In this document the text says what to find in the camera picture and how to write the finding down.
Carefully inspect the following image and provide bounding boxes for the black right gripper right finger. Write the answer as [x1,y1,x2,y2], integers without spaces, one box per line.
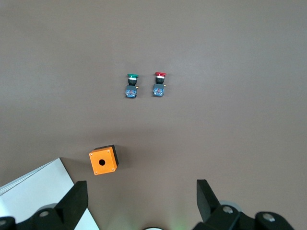
[194,179,256,230]

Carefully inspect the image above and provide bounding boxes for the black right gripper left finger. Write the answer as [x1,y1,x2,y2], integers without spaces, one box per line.
[31,180,89,230]

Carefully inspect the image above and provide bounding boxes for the white drawer cabinet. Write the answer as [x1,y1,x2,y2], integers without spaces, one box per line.
[0,157,100,230]

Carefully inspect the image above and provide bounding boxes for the red push button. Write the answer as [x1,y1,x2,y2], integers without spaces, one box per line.
[152,71,168,98]

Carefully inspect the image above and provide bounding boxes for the green push button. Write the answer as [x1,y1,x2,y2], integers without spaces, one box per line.
[124,73,140,99]

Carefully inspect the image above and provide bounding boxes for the orange button enclosure box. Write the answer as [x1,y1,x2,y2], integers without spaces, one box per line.
[89,144,118,177]

